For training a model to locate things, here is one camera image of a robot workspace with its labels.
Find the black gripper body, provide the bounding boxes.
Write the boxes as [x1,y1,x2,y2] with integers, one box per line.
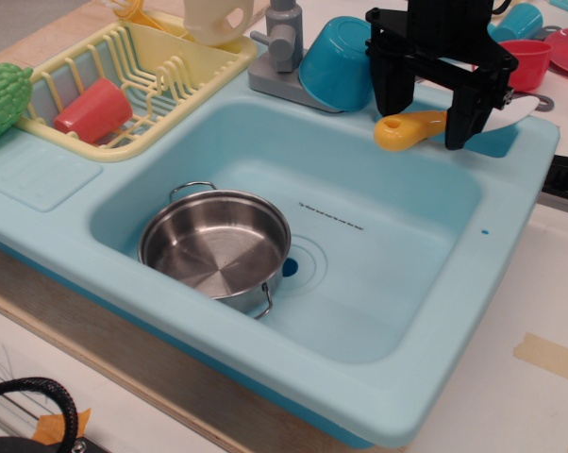
[365,1,518,109]

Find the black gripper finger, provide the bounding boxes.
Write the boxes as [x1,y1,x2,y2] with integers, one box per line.
[370,51,414,117]
[444,85,496,150]

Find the yellow handled white toy knife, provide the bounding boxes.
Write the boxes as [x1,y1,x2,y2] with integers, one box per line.
[374,95,541,152]

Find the stainless steel pot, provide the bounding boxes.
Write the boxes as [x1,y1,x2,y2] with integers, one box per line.
[138,181,292,319]

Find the blue plastic bowl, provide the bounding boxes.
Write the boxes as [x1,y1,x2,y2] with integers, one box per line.
[298,16,373,111]

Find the blue plastic tumbler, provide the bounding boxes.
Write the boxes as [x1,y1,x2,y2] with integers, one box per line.
[488,3,543,42]

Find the grey toy spoon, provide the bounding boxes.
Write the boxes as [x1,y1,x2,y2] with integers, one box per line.
[533,93,555,112]

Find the black device at right edge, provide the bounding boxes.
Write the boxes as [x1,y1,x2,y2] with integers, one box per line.
[542,155,568,200]

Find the grey toy faucet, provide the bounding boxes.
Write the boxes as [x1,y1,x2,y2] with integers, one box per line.
[248,0,338,113]

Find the cream toy detergent bottle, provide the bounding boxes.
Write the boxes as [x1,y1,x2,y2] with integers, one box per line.
[183,0,254,46]

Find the beige masking tape strip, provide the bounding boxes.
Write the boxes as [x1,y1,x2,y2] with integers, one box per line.
[513,333,568,379]

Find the orange toy utensil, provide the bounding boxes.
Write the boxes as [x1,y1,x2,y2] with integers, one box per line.
[104,0,164,31]

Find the yellow dish rack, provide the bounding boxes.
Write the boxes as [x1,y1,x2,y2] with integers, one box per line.
[17,13,258,162]

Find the red plastic cup in rack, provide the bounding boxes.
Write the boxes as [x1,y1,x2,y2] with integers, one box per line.
[53,78,133,143]

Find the green toy bitter gourd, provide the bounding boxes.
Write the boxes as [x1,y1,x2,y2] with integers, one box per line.
[0,62,33,136]

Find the orange tape piece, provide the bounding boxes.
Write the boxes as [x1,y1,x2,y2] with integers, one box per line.
[31,409,92,445]

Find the black base bottom left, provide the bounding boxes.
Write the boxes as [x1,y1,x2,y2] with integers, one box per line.
[0,437,106,453]

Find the red cup with handle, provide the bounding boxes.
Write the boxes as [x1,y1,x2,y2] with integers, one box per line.
[500,40,552,92]

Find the black braided cable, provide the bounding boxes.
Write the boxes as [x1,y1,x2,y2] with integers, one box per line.
[0,377,81,453]

